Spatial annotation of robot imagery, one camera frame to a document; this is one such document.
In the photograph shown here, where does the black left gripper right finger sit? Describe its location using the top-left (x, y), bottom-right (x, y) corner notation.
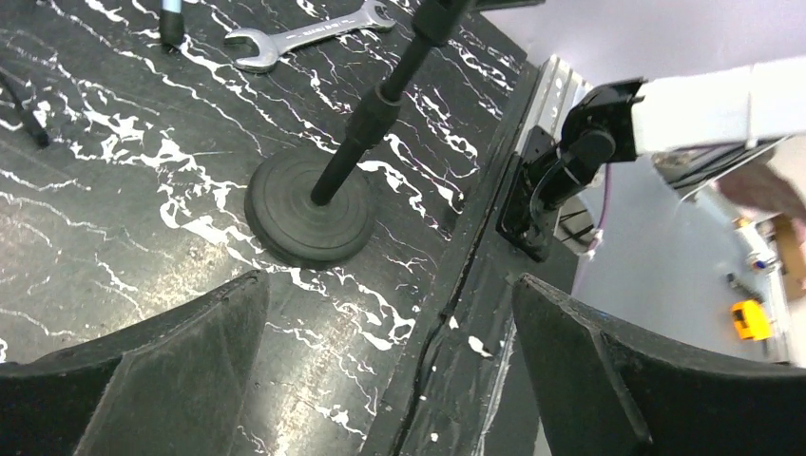
top-left (511, 275), bottom-right (805, 455)

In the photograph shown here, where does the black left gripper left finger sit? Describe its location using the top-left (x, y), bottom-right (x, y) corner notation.
top-left (1, 270), bottom-right (270, 455)

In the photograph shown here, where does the black round-base microphone stand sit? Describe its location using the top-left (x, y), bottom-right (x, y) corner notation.
top-left (244, 1), bottom-right (474, 270)

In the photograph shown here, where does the black tripod shock-mount stand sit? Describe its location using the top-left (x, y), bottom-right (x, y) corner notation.
top-left (1, 71), bottom-right (50, 148)

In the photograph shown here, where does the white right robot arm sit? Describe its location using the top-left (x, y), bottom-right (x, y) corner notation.
top-left (512, 59), bottom-right (805, 455)

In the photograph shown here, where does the blue tripod music stand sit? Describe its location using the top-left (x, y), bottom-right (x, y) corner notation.
top-left (159, 0), bottom-right (184, 47)

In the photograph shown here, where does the silver open-end wrench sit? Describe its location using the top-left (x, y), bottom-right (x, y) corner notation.
top-left (223, 1), bottom-right (396, 74)

